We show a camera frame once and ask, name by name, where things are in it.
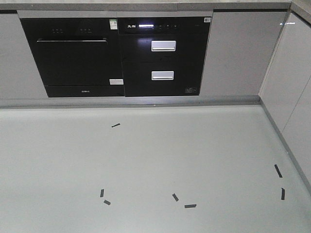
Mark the black disinfection cabinet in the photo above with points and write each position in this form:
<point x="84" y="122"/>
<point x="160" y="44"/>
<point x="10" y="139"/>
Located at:
<point x="187" y="62"/>

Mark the black tape strip right upper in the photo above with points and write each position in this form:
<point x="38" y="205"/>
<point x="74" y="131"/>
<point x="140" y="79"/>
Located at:
<point x="278" y="171"/>

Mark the silver upper drawer handle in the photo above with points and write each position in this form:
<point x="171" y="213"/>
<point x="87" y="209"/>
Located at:
<point x="163" y="46"/>

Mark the black built-in oven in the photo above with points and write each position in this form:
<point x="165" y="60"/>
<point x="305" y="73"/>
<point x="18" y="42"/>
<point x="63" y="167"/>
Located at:
<point x="76" y="57"/>

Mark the silver lower drawer handle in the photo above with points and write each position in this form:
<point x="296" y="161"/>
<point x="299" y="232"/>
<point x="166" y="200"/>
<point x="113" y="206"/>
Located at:
<point x="162" y="75"/>

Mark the black tape strip centre lower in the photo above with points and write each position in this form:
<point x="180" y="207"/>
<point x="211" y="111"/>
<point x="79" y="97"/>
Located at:
<point x="190" y="206"/>

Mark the silver drawer handle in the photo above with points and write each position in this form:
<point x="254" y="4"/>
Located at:
<point x="163" y="46"/>
<point x="162" y="75"/>

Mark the black tape strip right lower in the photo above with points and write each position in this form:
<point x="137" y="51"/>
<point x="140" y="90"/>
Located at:
<point x="282" y="194"/>

